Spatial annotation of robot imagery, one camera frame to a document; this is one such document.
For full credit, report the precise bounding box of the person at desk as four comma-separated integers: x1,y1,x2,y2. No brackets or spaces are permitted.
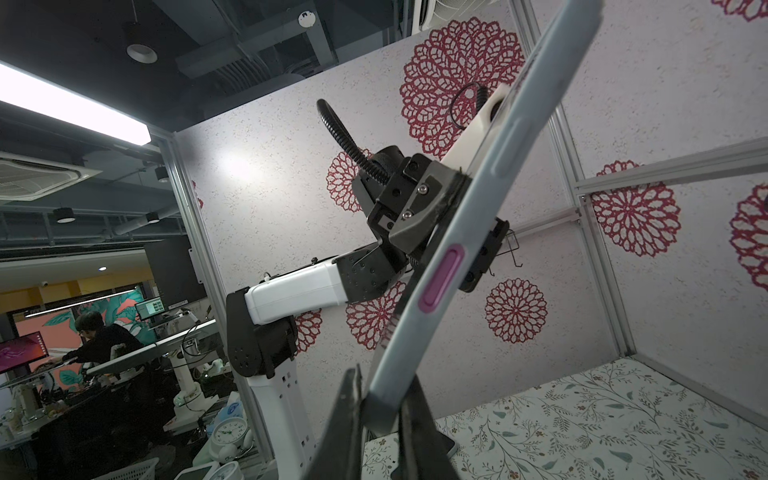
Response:
61,311,143,364

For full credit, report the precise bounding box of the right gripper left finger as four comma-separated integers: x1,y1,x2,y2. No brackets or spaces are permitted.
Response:
303,367,364,480

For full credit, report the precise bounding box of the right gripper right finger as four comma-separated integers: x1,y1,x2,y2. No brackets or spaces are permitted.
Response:
395,376,459,480

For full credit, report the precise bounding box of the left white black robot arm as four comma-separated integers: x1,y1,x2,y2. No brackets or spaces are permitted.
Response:
226,147,512,479

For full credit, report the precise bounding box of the ceiling strip light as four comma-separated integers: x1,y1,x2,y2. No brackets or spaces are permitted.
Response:
1,62,151,146

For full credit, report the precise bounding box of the black phone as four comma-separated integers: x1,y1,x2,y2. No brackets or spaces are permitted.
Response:
362,1,603,435

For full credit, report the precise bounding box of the white desk clock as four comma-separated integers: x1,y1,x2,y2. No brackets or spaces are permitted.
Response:
209,417,254,463

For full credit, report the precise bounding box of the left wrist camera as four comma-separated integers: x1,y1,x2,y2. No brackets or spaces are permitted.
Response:
441,84,511,173

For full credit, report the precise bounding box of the pink screen monitor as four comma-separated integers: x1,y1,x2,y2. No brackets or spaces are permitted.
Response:
0,331,49,373

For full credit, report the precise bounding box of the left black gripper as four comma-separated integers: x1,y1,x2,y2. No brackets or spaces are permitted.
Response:
350,146,470,294

